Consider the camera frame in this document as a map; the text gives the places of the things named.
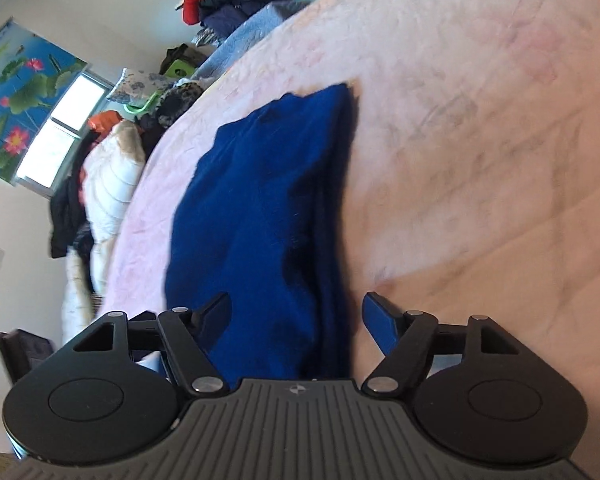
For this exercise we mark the leopard print garment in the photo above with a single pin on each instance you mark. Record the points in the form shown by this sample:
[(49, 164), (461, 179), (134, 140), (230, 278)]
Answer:
[(176, 101)]

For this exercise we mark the green plastic object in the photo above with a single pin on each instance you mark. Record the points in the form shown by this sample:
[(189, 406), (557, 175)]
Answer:
[(177, 71)]

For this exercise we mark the white quilted duvet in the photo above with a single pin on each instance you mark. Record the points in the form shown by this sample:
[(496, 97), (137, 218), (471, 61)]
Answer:
[(112, 172)]

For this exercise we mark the floral patterned pillow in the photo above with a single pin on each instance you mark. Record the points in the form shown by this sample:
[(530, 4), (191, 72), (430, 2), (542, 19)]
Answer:
[(135, 86)]

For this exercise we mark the pink floral bed sheet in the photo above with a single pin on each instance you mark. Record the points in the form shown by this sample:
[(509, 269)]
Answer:
[(474, 181)]

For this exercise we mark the bright window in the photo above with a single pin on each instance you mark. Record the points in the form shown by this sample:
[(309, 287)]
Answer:
[(49, 157)]

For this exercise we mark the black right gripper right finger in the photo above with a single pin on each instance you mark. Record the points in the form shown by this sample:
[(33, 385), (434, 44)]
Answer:
[(409, 342)]

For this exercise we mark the orange garment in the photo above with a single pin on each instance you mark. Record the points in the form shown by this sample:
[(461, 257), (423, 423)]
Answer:
[(104, 121)]

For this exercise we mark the light blue blanket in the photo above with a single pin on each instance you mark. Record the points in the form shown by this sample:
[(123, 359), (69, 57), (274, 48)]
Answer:
[(255, 29)]

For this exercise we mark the lotus flower roller blind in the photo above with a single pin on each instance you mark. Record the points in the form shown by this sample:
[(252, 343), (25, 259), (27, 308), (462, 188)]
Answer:
[(34, 75)]

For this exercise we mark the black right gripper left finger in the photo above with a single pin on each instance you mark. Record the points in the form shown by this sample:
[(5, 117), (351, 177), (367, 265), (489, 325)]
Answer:
[(180, 335)]

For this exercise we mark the blue knit garment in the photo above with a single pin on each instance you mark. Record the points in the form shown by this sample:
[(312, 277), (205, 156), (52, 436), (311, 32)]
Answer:
[(259, 222)]

